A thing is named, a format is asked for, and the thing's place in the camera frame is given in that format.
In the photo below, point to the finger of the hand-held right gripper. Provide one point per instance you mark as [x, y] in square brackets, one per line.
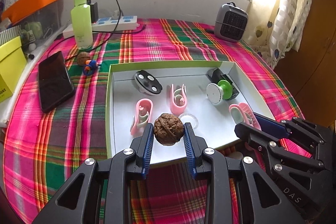
[252, 134]
[270, 124]

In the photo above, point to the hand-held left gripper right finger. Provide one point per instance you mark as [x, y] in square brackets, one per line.
[188, 150]

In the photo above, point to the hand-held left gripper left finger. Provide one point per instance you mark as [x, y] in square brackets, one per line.
[149, 150]

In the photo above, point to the pink and grey clip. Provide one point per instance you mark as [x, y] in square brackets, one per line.
[147, 106]
[177, 107]
[237, 111]

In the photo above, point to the green and white cardboard box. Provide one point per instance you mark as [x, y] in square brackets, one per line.
[123, 140]

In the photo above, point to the large brown walnut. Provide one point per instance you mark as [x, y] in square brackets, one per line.
[168, 129]

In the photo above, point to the green and white spool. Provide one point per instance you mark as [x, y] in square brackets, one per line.
[227, 87]

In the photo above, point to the black round white-dotted knob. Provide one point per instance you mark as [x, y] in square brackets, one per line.
[147, 83]

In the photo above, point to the black rectangular device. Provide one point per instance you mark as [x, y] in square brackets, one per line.
[215, 73]

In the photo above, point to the brown wooden cabinet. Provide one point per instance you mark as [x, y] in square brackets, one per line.
[315, 56]

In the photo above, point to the small blue toy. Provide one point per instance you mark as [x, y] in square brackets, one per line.
[90, 66]

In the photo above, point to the grey small heater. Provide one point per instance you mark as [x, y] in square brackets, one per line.
[231, 23]

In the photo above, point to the pink plaid tablecloth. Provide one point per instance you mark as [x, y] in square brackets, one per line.
[183, 40]

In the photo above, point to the small brown walnut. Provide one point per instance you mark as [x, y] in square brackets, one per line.
[82, 58]

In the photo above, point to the black smartphone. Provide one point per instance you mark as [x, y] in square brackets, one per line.
[55, 82]

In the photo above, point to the heart-print curtain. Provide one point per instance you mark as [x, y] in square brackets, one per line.
[288, 3]

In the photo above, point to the white and blue power strip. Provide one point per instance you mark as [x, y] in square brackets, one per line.
[126, 23]

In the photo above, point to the white plug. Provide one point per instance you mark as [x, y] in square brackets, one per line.
[116, 16]

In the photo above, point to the light green bottle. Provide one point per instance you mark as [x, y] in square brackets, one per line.
[81, 22]

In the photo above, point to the black charger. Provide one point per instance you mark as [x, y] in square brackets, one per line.
[93, 12]

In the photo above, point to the yellow cardboard box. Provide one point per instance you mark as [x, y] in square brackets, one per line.
[10, 69]

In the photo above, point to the clear storage container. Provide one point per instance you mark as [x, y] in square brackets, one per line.
[50, 22]

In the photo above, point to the striped box lid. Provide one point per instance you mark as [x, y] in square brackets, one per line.
[9, 35]

